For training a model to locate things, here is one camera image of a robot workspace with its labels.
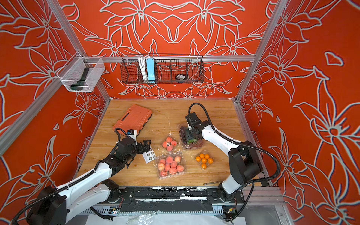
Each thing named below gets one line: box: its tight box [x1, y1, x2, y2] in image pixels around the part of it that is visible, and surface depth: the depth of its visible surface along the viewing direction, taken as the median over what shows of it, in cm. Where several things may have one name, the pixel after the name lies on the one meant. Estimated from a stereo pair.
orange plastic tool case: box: [112, 104, 153, 136], surface depth 102 cm
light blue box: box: [146, 58, 156, 83], surface depth 92 cm
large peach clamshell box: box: [156, 151, 187, 180], surface depth 81 cm
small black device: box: [175, 74, 187, 81], surface depth 97 cm
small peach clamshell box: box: [161, 135, 179, 153], surface depth 92 cm
